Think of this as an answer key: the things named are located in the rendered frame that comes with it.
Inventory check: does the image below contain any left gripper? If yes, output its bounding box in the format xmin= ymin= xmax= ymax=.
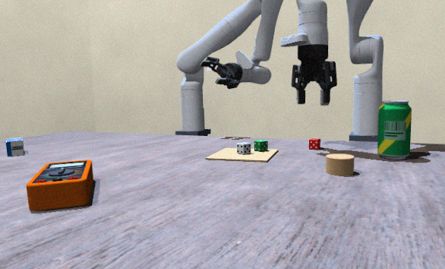
xmin=292 ymin=44 xmax=337 ymax=106

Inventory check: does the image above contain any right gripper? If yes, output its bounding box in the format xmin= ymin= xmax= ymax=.
xmin=200 ymin=56 xmax=243 ymax=89

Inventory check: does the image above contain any beige flat mat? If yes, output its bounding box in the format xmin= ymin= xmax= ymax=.
xmin=205 ymin=148 xmax=278 ymax=163

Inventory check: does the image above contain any red die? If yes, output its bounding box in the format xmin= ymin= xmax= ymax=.
xmin=309 ymin=138 xmax=320 ymax=150

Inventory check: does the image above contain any tan short cylinder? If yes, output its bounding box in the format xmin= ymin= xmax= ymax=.
xmin=326 ymin=153 xmax=354 ymax=176

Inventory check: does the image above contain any green soda can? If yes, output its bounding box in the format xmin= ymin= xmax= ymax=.
xmin=377 ymin=101 xmax=412 ymax=160

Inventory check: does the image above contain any orange digital multimeter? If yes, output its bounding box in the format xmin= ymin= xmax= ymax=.
xmin=27 ymin=160 xmax=93 ymax=210

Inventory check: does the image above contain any green die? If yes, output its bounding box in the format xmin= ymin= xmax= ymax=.
xmin=254 ymin=140 xmax=268 ymax=152

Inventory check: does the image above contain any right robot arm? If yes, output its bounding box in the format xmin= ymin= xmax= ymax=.
xmin=177 ymin=0 xmax=283 ymax=131

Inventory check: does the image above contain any white die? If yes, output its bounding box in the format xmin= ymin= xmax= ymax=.
xmin=237 ymin=142 xmax=251 ymax=154

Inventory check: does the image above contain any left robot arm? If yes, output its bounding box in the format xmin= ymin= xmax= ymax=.
xmin=280 ymin=0 xmax=383 ymax=135

